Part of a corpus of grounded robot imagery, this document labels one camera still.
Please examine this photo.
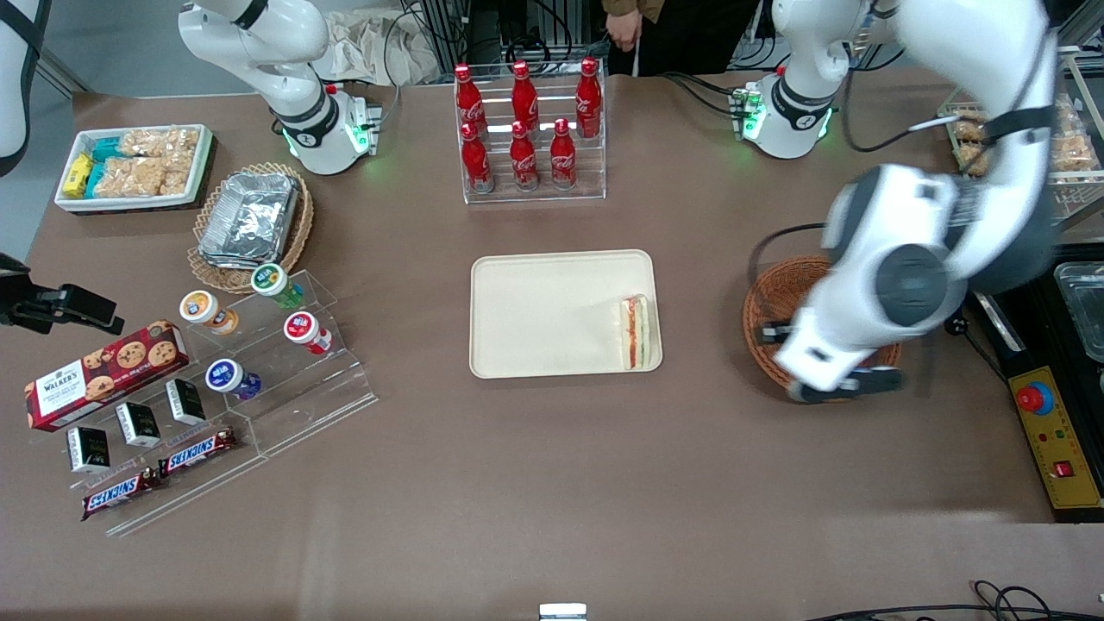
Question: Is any crumpled beige cloth bag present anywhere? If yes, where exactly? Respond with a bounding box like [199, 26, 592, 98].
[323, 9, 442, 88]

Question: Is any green-lidded small drink bottle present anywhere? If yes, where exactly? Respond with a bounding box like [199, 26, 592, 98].
[250, 263, 305, 311]

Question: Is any red-lidded small drink bottle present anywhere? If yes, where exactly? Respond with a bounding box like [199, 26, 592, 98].
[283, 310, 334, 356]

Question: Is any black side stand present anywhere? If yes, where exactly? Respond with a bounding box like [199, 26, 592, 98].
[964, 240, 1104, 525]

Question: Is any cream rectangular serving tray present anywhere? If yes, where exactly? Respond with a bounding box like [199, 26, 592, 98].
[469, 249, 664, 380]

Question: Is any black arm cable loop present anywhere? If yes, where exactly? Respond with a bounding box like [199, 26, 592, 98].
[746, 222, 831, 279]

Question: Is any small black box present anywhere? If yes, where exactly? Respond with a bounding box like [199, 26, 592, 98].
[165, 378, 208, 426]
[115, 401, 162, 449]
[66, 425, 112, 474]

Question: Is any red Walkers cookie box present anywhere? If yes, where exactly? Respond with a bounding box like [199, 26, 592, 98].
[23, 320, 191, 433]

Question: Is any bystander bare hand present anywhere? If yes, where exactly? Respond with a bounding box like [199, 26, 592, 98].
[606, 9, 644, 53]

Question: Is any clear acrylic stepped display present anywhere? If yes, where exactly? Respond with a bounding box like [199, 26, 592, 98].
[85, 269, 380, 538]

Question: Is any clear acrylic bottle rack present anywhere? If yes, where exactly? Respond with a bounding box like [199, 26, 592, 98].
[454, 72, 608, 206]

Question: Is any yellow snack packet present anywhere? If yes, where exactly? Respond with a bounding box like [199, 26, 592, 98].
[63, 154, 95, 199]

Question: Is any black cable on floor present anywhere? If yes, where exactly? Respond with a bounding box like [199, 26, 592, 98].
[800, 579, 1104, 621]

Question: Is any clear plastic container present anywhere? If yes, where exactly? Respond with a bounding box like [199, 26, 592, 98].
[1053, 262, 1104, 364]

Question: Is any red cola bottle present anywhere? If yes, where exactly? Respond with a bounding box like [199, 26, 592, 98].
[509, 121, 540, 191]
[575, 57, 603, 140]
[549, 118, 578, 191]
[460, 122, 495, 194]
[511, 60, 541, 130]
[454, 63, 487, 139]

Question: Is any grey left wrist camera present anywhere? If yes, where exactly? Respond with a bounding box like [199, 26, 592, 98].
[787, 367, 906, 405]

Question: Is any plastic-wrapped white bread sandwich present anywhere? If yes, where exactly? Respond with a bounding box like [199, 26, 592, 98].
[620, 294, 650, 372]

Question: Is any clear bag of rice crackers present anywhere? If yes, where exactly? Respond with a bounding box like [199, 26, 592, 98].
[119, 127, 201, 158]
[93, 155, 197, 198]

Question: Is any white wire rack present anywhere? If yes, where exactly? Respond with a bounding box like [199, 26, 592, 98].
[938, 45, 1104, 227]

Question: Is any orange-lidded small drink bottle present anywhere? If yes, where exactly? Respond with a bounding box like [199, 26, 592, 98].
[179, 290, 241, 336]

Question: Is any black plug with cable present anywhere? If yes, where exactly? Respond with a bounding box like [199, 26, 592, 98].
[944, 314, 1010, 385]

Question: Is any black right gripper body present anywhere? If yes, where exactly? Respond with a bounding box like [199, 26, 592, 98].
[0, 253, 66, 334]

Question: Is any white rectangular snack bin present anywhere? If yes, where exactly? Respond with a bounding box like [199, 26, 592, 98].
[53, 123, 215, 214]

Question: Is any yellow emergency stop box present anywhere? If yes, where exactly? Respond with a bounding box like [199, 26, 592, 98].
[1007, 366, 1104, 524]

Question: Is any Snickers chocolate bar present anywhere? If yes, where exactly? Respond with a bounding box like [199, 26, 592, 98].
[157, 426, 239, 479]
[81, 467, 166, 522]

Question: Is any blue-lidded small drink bottle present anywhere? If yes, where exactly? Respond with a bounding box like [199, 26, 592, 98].
[204, 358, 263, 401]

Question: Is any round brown wicker basket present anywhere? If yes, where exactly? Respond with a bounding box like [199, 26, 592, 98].
[743, 255, 903, 392]

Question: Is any clear bag of cookies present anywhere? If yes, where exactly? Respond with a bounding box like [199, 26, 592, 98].
[948, 110, 994, 177]
[1046, 93, 1102, 174]

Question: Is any stack of aluminium foil trays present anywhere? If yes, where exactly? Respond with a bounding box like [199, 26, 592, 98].
[198, 170, 301, 270]

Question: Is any black base cable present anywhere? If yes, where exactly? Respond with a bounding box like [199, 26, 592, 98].
[661, 72, 744, 119]

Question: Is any person in dark clothes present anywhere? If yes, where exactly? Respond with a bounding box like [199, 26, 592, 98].
[601, 0, 762, 78]

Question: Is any light tan wicker basket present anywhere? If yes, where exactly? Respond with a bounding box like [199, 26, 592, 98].
[187, 161, 315, 295]

